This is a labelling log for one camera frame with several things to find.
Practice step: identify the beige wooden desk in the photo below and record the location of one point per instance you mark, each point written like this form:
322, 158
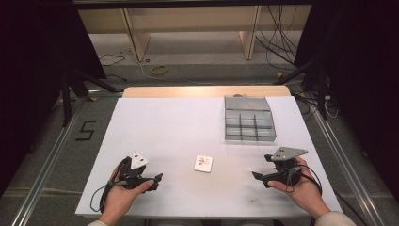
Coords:
194, 19

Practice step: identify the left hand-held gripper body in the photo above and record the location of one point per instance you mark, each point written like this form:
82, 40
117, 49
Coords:
133, 172

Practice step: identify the clear plastic compartment box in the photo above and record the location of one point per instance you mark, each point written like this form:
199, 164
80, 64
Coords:
249, 119

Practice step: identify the wooden table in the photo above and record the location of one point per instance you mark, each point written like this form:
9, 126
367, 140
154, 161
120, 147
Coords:
204, 91

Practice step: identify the person's left hand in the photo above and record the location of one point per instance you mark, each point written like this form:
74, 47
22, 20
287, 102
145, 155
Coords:
122, 199

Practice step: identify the small white earring card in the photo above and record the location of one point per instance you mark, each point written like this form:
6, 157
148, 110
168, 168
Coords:
203, 164

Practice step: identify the black curtain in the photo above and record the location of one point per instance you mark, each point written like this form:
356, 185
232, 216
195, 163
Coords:
363, 88
34, 78

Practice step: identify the aluminium floor rail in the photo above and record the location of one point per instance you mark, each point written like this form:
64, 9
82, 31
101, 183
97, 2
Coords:
348, 163
47, 163

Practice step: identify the black metal stand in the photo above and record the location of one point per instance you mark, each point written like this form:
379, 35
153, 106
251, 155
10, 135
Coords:
313, 75
73, 88

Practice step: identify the yellow tape roll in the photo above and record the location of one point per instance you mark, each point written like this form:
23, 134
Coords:
159, 69

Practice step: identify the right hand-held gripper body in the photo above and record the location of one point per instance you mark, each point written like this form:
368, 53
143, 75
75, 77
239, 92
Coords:
284, 171

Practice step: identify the person's right hand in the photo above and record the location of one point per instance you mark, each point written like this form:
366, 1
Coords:
306, 191

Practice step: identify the white table cover sheet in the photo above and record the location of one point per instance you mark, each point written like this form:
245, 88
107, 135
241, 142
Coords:
175, 132

